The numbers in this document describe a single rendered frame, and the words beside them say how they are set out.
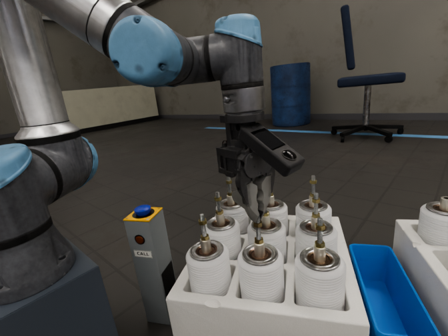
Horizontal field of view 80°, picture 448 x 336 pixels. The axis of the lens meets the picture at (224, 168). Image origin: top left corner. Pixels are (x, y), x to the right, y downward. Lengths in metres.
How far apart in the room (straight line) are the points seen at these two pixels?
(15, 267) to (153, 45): 0.41
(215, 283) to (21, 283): 0.34
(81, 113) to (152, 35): 5.33
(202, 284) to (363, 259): 0.50
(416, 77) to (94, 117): 5.08
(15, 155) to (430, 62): 3.62
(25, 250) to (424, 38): 3.68
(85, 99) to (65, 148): 5.08
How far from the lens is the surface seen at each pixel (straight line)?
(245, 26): 0.46
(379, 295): 0.92
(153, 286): 0.76
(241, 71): 0.45
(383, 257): 0.91
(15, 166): 0.52
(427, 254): 0.79
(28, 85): 0.62
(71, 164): 0.61
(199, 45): 0.47
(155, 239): 0.68
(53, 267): 0.57
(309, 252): 0.59
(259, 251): 0.57
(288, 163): 0.42
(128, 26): 0.34
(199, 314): 0.63
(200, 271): 0.59
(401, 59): 3.75
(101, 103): 5.79
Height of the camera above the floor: 0.59
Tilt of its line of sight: 17 degrees down
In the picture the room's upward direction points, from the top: 6 degrees counter-clockwise
